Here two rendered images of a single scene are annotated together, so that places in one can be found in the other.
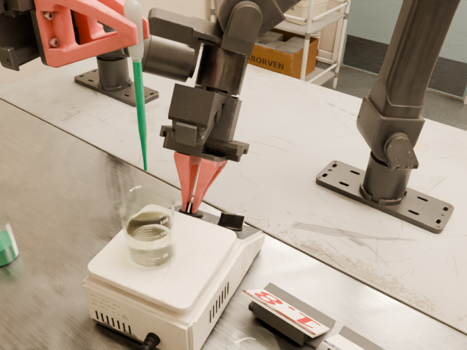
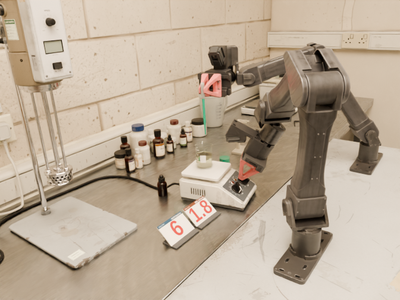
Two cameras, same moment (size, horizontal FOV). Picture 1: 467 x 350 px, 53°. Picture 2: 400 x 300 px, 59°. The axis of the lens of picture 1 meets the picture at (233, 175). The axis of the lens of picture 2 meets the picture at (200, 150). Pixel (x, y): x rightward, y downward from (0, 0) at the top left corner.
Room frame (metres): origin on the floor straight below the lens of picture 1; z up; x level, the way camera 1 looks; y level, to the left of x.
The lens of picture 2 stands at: (0.36, -0.90, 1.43)
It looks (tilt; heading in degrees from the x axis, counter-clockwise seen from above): 21 degrees down; 91
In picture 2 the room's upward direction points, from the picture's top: 3 degrees counter-clockwise
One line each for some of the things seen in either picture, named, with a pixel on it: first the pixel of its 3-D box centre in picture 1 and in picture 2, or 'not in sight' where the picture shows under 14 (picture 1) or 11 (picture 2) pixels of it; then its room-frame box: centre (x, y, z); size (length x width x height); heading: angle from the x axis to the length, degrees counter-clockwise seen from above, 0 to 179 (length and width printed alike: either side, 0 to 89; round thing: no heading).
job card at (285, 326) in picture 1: (289, 307); (202, 211); (0.34, -0.07, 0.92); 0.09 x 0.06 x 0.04; 53
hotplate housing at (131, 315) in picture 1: (179, 264); (215, 183); (0.38, 0.06, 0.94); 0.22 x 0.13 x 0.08; 156
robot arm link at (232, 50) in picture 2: not in sight; (234, 64); (0.45, 0.24, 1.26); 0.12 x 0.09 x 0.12; 2
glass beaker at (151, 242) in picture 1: (146, 228); (203, 155); (0.34, 0.08, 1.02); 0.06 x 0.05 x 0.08; 111
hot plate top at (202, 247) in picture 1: (165, 252); (206, 169); (0.35, 0.07, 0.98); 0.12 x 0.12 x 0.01; 66
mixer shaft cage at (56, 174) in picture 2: not in sight; (50, 134); (-0.02, -0.09, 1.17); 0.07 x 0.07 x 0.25
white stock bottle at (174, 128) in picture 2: not in sight; (174, 131); (0.22, 0.54, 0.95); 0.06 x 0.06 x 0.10
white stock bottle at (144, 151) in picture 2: not in sight; (143, 152); (0.12, 0.33, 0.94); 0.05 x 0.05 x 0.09
